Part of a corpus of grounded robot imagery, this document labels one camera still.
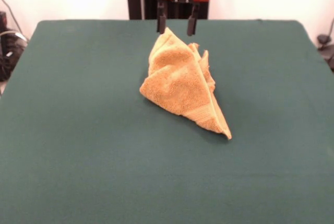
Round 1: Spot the tan terry towel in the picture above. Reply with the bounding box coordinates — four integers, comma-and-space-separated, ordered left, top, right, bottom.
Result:
138, 27, 232, 140

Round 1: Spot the dark green table cloth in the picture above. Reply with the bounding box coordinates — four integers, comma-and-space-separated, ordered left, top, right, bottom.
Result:
0, 19, 334, 224

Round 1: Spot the dark curved stand foot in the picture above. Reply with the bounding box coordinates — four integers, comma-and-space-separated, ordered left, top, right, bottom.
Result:
0, 28, 29, 82
316, 33, 334, 73

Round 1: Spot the black box with red light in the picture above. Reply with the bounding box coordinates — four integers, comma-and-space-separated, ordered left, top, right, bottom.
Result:
0, 10, 8, 31

